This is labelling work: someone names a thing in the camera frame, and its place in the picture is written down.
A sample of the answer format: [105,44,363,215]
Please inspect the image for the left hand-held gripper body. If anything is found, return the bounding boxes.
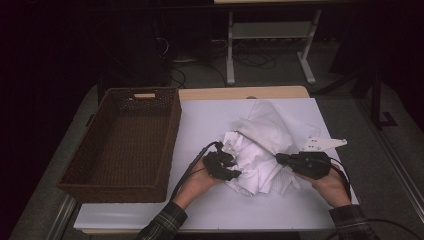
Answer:
[202,139,242,181]

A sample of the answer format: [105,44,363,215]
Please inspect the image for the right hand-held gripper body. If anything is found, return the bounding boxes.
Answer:
[290,136,348,181]

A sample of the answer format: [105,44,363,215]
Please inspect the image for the white garment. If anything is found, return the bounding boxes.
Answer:
[221,131,284,198]

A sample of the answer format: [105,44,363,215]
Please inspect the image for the white mesh laundry bag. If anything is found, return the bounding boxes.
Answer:
[233,99,322,198]

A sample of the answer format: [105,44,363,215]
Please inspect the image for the brown wicker basket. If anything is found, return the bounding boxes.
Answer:
[56,86,183,204]

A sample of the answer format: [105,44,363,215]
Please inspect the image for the person's left hand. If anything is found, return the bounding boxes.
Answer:
[171,160,224,211]

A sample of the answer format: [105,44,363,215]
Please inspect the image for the person's right hand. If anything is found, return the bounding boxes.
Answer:
[297,165,353,210]

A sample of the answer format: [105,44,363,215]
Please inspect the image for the white board mat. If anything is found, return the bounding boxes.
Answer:
[73,97,360,232]

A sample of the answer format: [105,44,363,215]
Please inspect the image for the black floor stand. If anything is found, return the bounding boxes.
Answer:
[313,66,399,131]

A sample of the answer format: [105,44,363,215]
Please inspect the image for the metal floor rail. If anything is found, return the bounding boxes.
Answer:
[353,99,424,221]
[45,194,81,240]

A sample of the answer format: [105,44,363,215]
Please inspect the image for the black floor cables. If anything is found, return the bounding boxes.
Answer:
[168,36,278,88]

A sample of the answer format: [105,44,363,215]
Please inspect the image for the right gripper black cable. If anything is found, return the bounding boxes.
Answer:
[329,155,424,240]

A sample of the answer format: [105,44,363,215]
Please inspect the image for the white metal desk frame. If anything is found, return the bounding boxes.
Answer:
[213,0,323,86]

